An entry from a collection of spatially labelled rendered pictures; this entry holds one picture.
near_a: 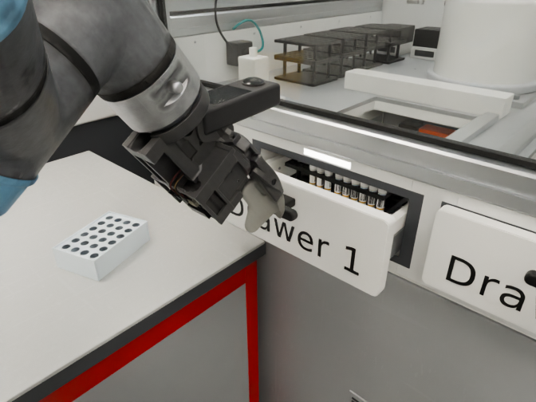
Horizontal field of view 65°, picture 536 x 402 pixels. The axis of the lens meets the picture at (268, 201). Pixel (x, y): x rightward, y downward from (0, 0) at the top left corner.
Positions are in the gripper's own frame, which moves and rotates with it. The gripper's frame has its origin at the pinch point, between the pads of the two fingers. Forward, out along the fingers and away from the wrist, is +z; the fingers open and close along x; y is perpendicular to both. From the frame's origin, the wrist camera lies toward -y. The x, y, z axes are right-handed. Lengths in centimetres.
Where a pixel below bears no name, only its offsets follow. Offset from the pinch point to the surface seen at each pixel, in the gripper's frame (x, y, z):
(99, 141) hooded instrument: -82, -5, 25
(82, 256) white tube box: -24.0, 19.2, 1.4
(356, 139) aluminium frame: 4.7, -13.3, 2.1
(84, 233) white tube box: -30.2, 16.6, 3.5
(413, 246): 14.6, -6.4, 12.3
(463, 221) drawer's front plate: 20.3, -8.9, 5.6
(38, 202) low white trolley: -53, 17, 7
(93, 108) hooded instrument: -80, -10, 17
